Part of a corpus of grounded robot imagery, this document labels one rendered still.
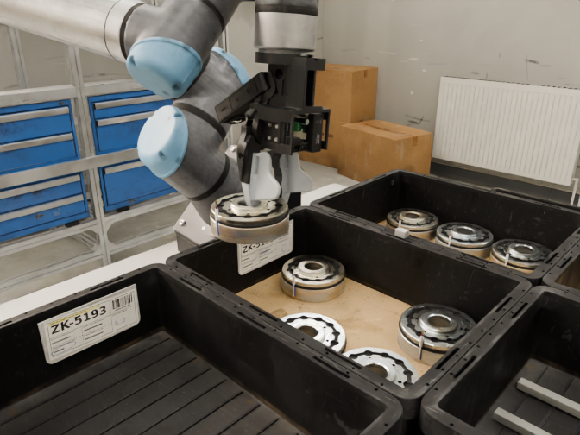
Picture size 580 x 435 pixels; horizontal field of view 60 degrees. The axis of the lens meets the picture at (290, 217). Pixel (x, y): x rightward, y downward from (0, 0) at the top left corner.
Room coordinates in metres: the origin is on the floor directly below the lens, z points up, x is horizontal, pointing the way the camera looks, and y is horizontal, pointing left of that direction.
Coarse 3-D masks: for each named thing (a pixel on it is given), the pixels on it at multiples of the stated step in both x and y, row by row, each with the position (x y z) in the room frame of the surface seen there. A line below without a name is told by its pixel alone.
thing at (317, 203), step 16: (384, 176) 0.99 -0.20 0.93; (416, 176) 1.00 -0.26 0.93; (432, 176) 0.99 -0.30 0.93; (336, 192) 0.89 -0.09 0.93; (480, 192) 0.91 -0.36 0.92; (496, 192) 0.89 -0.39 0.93; (320, 208) 0.81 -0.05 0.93; (544, 208) 0.82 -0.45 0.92; (560, 208) 0.81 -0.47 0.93; (368, 224) 0.74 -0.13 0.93; (416, 240) 0.68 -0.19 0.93; (576, 240) 0.68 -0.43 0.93; (464, 256) 0.63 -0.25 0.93; (560, 256) 0.63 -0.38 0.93; (512, 272) 0.58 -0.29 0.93; (544, 272) 0.58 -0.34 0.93
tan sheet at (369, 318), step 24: (264, 288) 0.71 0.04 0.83; (360, 288) 0.71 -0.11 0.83; (288, 312) 0.64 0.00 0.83; (312, 312) 0.64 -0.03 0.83; (336, 312) 0.64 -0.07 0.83; (360, 312) 0.64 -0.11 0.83; (384, 312) 0.64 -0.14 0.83; (360, 336) 0.58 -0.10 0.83; (384, 336) 0.58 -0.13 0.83; (408, 360) 0.53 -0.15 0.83
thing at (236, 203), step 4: (232, 200) 0.62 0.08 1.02; (236, 200) 0.62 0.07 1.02; (240, 200) 0.62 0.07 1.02; (244, 200) 0.63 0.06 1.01; (260, 200) 0.62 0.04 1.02; (264, 200) 0.62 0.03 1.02; (232, 204) 0.61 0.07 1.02; (236, 204) 0.61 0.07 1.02; (240, 204) 0.62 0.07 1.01; (260, 204) 0.61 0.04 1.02; (264, 204) 0.61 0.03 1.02; (232, 208) 0.60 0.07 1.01; (236, 208) 0.60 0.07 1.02; (240, 208) 0.59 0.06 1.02; (244, 208) 0.59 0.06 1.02; (248, 208) 0.59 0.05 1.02; (252, 208) 0.59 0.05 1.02; (256, 208) 0.59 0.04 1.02; (260, 208) 0.60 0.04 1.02; (264, 208) 0.60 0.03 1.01
